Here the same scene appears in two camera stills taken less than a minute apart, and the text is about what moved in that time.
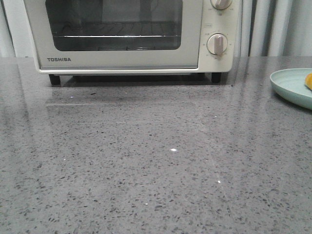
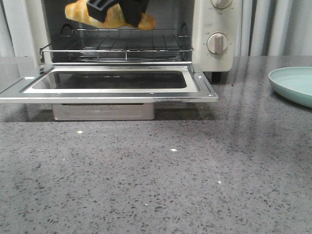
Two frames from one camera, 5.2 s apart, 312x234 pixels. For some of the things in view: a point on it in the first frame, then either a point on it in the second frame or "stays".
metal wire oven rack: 116,29 → 122,45
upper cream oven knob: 221,4 stays
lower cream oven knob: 217,43 stays
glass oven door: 115,34 → 59,82
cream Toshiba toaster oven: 134,37 stays
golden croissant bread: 308,80 → 115,18
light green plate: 290,84 stays
